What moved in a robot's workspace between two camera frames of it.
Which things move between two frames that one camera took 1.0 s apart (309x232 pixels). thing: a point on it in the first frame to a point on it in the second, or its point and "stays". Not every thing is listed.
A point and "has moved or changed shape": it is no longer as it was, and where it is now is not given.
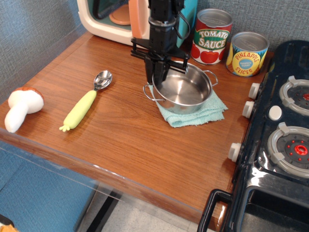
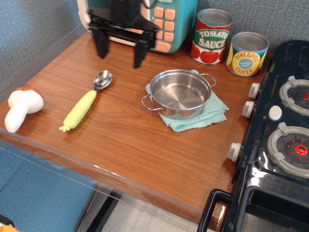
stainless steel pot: (184, 93) has moved or changed shape
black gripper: (162, 44) to (124, 20)
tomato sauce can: (211, 34) stays
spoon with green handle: (101, 80) stays
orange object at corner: (8, 228) stays
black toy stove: (271, 190) stays
